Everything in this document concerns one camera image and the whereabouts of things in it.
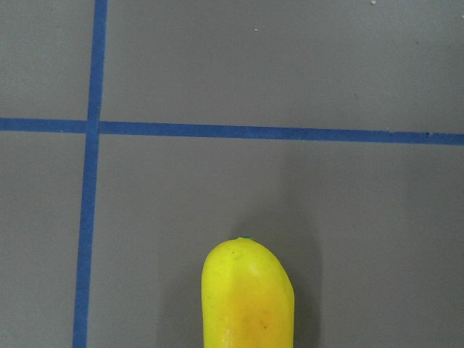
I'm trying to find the yellow mango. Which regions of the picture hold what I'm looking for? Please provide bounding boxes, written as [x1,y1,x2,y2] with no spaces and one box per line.
[201,237,294,347]

